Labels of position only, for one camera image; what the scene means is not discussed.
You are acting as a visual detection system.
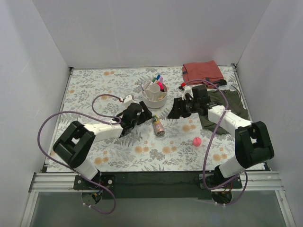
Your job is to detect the pink black highlighter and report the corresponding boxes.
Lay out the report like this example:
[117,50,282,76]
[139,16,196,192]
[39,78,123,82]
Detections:
[158,82,165,92]

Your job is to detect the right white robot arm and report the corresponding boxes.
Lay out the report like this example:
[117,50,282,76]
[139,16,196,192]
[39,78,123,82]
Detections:
[168,85,274,189]

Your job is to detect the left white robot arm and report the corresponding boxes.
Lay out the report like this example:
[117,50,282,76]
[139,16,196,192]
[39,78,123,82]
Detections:
[53,101,152,189]

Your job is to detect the floral patterned table mat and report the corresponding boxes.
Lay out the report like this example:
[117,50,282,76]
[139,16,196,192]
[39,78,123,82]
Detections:
[46,65,265,173]

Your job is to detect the white divided round organizer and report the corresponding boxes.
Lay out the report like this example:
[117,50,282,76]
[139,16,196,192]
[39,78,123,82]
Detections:
[142,82,168,109]

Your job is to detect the pink round sharpener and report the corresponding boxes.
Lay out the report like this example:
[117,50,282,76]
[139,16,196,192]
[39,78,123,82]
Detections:
[193,137,202,147]

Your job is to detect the folded red cloth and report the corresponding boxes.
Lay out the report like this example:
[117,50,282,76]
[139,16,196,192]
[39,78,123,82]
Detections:
[182,60,227,87]

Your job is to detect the folded olive green cloth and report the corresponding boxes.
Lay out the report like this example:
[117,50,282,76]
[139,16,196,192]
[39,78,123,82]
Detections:
[200,90,249,131]

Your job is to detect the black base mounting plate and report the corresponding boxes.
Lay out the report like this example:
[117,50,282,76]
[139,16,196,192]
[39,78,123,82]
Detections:
[73,172,243,201]

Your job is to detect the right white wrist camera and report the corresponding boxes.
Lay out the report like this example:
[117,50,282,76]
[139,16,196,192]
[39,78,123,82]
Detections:
[178,82,192,100]

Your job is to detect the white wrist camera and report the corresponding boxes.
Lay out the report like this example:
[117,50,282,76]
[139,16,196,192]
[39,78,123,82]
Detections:
[119,95,134,108]
[178,82,192,100]

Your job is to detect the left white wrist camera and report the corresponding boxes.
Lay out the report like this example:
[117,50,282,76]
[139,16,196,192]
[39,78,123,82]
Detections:
[119,95,134,108]

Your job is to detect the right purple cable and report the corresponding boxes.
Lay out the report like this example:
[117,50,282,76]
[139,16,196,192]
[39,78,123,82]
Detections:
[182,79,249,206]

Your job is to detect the purple cable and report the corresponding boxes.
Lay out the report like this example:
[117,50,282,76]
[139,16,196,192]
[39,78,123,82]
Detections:
[182,79,249,206]
[37,94,124,215]

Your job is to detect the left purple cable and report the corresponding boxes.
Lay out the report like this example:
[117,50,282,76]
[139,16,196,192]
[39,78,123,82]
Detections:
[37,94,124,215]

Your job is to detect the aluminium front rail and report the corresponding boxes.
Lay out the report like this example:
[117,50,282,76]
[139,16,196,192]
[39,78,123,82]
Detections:
[29,171,285,192]

